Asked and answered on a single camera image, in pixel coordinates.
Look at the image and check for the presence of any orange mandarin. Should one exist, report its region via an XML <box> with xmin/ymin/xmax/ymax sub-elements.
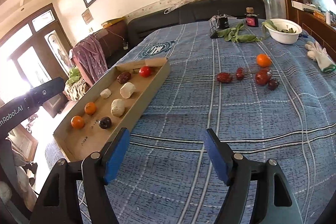
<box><xmin>256</xmin><ymin>53</ymin><xmax>272</xmax><ymax>68</ymax></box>
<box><xmin>84</xmin><ymin>102</ymin><xmax>97</xmax><ymax>115</ymax></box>
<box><xmin>71</xmin><ymin>115</ymin><xmax>85</xmax><ymax>129</ymax></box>

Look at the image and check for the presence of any large red date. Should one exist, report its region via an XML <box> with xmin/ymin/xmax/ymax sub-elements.
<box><xmin>255</xmin><ymin>68</ymin><xmax>272</xmax><ymax>86</ymax></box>

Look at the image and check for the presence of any left gloved hand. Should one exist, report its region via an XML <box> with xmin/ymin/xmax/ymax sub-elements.
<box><xmin>1</xmin><ymin>139</ymin><xmax>37</xmax><ymax>212</ymax></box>

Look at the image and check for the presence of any blue plaid tablecloth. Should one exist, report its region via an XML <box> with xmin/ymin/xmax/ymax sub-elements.
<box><xmin>44</xmin><ymin>18</ymin><xmax>336</xmax><ymax>224</ymax></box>

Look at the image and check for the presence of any orange mandarin in tray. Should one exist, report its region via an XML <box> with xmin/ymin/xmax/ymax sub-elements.
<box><xmin>84</xmin><ymin>102</ymin><xmax>97</xmax><ymax>115</ymax></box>

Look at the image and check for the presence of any long white yam piece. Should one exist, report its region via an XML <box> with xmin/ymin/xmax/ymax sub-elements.
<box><xmin>110</xmin><ymin>99</ymin><xmax>125</xmax><ymax>117</ymax></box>

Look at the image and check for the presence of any cardboard tray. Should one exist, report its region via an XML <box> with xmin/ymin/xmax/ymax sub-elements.
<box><xmin>54</xmin><ymin>57</ymin><xmax>170</xmax><ymax>161</ymax></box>

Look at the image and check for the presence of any dark small plum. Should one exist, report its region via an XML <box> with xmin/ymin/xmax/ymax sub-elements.
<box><xmin>268</xmin><ymin>79</ymin><xmax>280</xmax><ymax>90</ymax></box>

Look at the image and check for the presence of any small white yam chunk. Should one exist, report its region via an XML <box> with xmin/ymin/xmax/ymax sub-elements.
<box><xmin>100</xmin><ymin>88</ymin><xmax>112</xmax><ymax>99</ymax></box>

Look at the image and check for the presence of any white yam cylinder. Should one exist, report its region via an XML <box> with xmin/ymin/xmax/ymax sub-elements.
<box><xmin>120</xmin><ymin>82</ymin><xmax>136</xmax><ymax>99</ymax></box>

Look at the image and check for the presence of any large dark date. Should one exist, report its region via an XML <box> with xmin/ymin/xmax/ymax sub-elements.
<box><xmin>117</xmin><ymin>71</ymin><xmax>131</xmax><ymax>84</ymax></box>

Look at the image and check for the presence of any purple cloth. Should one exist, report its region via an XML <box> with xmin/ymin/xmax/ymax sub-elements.
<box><xmin>70</xmin><ymin>35</ymin><xmax>108</xmax><ymax>86</ymax></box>

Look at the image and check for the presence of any white glove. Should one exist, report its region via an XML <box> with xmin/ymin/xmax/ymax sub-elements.
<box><xmin>305</xmin><ymin>41</ymin><xmax>335</xmax><ymax>73</ymax></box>

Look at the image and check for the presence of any red tomato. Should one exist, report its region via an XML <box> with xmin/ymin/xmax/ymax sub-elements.
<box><xmin>138</xmin><ymin>66</ymin><xmax>152</xmax><ymax>78</ymax></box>

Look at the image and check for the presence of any white bowl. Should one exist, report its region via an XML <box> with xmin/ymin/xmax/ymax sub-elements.
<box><xmin>262</xmin><ymin>19</ymin><xmax>302</xmax><ymax>45</ymax></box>

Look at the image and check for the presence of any green leafy vegetable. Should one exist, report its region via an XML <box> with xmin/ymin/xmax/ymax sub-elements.
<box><xmin>210</xmin><ymin>23</ymin><xmax>263</xmax><ymax>43</ymax></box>

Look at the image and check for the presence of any brown armchair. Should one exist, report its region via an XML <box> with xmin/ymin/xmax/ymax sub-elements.
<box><xmin>76</xmin><ymin>20</ymin><xmax>129</xmax><ymax>85</ymax></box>

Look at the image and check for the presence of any red labelled jar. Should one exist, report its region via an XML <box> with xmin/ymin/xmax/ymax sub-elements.
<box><xmin>245</xmin><ymin>7</ymin><xmax>259</xmax><ymax>27</ymax></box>

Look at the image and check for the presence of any black small device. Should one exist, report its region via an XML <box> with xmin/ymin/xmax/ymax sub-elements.
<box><xmin>217</xmin><ymin>15</ymin><xmax>230</xmax><ymax>30</ymax></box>

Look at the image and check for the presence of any clear glass jar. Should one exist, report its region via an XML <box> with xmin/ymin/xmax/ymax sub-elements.
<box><xmin>264</xmin><ymin>0</ymin><xmax>284</xmax><ymax>19</ymax></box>

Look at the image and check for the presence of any black sofa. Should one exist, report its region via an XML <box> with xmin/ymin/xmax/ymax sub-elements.
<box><xmin>126</xmin><ymin>0</ymin><xmax>266</xmax><ymax>51</ymax></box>

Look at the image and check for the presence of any wooden door frame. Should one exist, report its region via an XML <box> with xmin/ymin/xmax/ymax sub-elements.
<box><xmin>1</xmin><ymin>4</ymin><xmax>72</xmax><ymax>103</ymax></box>

